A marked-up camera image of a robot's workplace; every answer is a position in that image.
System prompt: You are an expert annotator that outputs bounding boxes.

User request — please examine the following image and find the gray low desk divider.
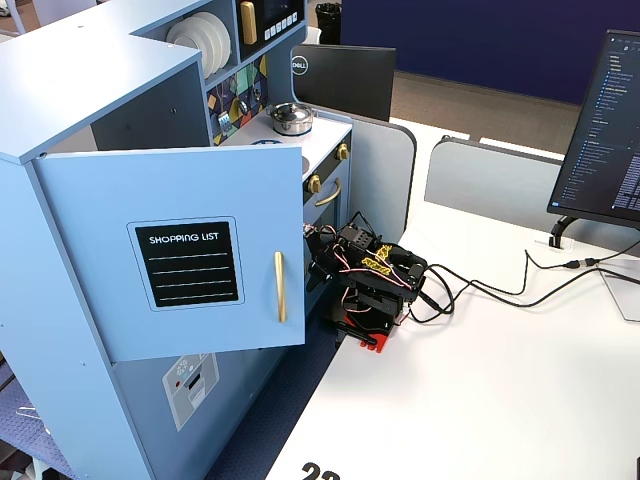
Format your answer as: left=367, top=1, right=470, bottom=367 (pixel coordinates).
left=423, top=135, right=640, bottom=246

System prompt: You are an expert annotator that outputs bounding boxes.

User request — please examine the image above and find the red robot base clamp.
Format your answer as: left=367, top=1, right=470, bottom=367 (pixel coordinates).
left=344, top=319, right=391, bottom=355

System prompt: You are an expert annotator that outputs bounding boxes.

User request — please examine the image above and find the white toy plate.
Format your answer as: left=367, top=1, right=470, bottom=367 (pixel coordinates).
left=166, top=20, right=206, bottom=80
left=193, top=10, right=233, bottom=69
left=180, top=14, right=221, bottom=76

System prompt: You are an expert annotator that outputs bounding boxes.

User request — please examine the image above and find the black trash bin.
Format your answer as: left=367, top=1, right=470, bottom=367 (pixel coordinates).
left=315, top=2, right=342, bottom=46

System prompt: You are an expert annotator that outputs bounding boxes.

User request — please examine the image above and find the black Dell monitor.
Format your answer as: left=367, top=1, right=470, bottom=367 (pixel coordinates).
left=291, top=42, right=397, bottom=124

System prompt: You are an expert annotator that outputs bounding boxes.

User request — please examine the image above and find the blue shopping list cabinet door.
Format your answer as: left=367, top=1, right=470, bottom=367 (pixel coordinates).
left=32, top=143, right=307, bottom=364

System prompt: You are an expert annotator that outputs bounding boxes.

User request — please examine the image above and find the gray flat laptop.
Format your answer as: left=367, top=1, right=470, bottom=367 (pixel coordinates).
left=598, top=268, right=640, bottom=323

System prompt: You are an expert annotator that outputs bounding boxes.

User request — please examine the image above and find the light blue toy kitchen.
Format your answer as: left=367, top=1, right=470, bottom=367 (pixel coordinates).
left=0, top=0, right=354, bottom=480

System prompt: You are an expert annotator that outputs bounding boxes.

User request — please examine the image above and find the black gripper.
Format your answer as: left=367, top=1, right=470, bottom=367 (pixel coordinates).
left=303, top=225, right=352, bottom=294

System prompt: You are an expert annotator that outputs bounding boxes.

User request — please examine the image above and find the steel toy pot with lid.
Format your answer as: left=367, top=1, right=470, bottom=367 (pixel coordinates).
left=265, top=101, right=318, bottom=136

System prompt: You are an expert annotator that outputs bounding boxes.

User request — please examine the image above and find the gray rounded desk divider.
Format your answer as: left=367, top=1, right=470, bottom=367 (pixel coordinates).
left=305, top=103, right=418, bottom=236

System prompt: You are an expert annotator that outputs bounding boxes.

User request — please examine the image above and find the toy metal spatula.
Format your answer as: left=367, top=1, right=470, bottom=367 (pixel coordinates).
left=217, top=94, right=232, bottom=137

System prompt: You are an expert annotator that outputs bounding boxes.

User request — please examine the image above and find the black cable with connector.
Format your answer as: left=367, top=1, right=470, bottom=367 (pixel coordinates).
left=424, top=248, right=640, bottom=296

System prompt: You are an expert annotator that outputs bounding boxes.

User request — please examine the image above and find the monitor showing code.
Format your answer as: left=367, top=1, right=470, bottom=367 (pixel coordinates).
left=546, top=28, right=640, bottom=230

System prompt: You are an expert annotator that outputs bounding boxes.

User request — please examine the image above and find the gold oven handle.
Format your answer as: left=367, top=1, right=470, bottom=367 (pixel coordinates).
left=314, top=177, right=344, bottom=208

